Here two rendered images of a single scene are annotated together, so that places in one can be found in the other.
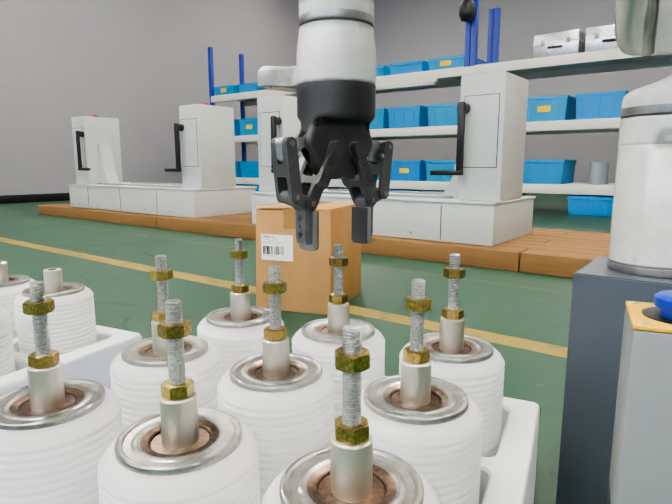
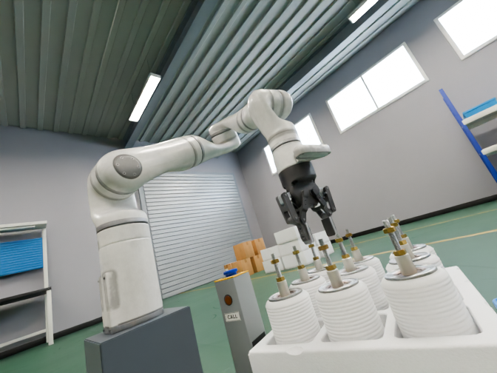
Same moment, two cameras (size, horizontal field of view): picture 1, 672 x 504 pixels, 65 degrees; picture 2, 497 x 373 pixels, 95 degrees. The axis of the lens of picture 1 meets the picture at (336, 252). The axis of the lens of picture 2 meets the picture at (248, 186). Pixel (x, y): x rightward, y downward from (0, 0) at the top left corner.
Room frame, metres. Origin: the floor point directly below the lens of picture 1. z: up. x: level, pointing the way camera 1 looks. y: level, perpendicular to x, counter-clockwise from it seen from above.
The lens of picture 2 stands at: (1.00, -0.05, 0.35)
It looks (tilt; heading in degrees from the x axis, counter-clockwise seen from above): 16 degrees up; 187
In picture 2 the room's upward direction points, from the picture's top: 17 degrees counter-clockwise
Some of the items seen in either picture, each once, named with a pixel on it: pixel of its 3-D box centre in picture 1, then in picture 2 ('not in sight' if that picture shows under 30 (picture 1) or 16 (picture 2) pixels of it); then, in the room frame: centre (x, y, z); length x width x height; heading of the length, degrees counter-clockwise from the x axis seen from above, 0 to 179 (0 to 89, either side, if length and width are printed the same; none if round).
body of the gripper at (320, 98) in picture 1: (336, 129); (301, 186); (0.52, 0.00, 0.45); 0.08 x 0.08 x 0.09
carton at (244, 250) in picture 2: not in sight; (243, 250); (-3.54, -1.05, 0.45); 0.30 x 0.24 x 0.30; 55
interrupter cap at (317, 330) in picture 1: (338, 330); (338, 286); (0.52, 0.00, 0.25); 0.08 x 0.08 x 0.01
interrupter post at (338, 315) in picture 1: (338, 318); (335, 278); (0.52, 0.00, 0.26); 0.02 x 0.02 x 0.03
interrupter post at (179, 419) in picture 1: (179, 419); (357, 255); (0.30, 0.10, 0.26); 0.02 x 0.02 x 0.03
